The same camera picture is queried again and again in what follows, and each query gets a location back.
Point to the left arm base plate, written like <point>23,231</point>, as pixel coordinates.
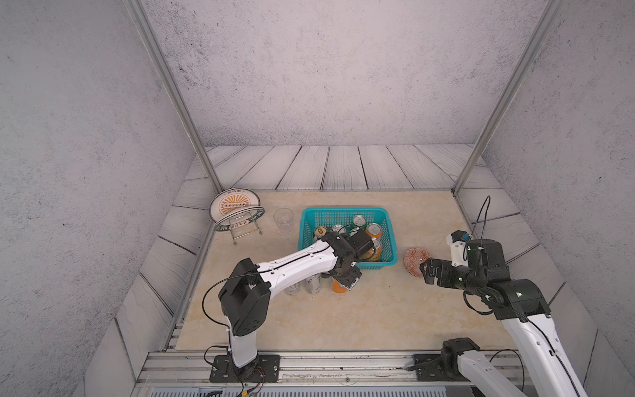
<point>244,368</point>

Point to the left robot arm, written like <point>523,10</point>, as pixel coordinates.
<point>246,294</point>

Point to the white Monster can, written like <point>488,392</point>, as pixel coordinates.
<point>312,284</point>
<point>294,289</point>

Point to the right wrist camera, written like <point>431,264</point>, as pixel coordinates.
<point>474,252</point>

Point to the orange fanta can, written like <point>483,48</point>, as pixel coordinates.
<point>338,287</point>
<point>374,230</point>

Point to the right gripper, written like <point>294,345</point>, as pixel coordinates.
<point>445,267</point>

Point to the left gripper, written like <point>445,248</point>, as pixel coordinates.
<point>353,279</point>

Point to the wire plate stand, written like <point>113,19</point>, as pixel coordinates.
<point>241,223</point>

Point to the orange can middle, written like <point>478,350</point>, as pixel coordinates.
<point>341,229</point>

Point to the gold green can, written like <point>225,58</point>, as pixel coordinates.
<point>320,232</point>

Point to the green can rear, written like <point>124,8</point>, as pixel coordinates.
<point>359,222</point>

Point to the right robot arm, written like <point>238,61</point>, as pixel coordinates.
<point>520,306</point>

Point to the teal plastic basket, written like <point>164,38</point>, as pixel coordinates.
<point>331,216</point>

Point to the aluminium mounting rail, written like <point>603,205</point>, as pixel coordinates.
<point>401,373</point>

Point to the decorated plate on stand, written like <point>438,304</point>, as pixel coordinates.
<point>230,201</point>

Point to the orange can front right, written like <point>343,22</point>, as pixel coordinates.
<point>374,254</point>

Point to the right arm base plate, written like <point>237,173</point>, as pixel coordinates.
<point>441,368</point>

